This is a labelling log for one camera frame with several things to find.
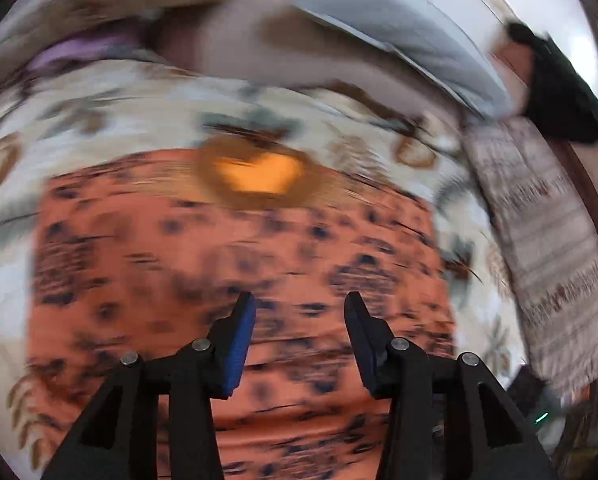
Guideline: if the orange floral garment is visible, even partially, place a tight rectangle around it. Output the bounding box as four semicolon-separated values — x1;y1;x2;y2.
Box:
29;135;457;480

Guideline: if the purple cloth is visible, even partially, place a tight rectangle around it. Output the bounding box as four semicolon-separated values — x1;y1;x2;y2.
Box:
29;30;137;75

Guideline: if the pinkish beige blanket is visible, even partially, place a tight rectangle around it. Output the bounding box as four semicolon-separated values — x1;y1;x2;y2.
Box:
151;0;484;116

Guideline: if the cream leaf print bedspread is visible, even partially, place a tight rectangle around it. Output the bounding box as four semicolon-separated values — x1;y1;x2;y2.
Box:
0;55;530;480

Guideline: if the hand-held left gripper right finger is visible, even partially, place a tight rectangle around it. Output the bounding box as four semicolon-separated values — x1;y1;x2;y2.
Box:
344;291;560;480

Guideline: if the beige brown patterned pillow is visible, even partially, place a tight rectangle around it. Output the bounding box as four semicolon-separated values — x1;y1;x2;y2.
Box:
0;0;280;66

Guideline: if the beige striped knit blanket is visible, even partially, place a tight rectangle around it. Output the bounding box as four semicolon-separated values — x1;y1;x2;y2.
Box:
461;117;598;403

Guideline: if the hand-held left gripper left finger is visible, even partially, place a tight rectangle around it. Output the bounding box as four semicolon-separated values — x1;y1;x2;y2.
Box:
41;291;258;480

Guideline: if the black cloth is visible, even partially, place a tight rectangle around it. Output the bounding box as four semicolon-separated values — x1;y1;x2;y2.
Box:
506;22;598;145

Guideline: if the grey cloth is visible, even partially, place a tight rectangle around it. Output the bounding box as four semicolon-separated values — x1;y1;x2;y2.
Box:
291;0;517;122

